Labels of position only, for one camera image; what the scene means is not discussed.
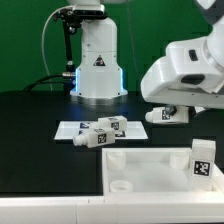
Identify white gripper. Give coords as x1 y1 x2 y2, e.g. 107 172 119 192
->
141 56 224 116

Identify white square tabletop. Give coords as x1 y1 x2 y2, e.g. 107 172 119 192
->
102 148 224 193

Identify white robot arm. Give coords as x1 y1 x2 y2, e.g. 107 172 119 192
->
67 0 224 109

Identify white front fence bar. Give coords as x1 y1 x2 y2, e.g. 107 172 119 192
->
0 197 224 224

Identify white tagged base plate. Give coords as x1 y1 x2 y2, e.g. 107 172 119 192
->
54 121 148 140

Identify black cables on table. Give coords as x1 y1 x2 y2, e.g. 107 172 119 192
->
23 72 77 93

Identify grey camera cable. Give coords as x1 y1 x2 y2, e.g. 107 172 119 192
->
41 6 64 92

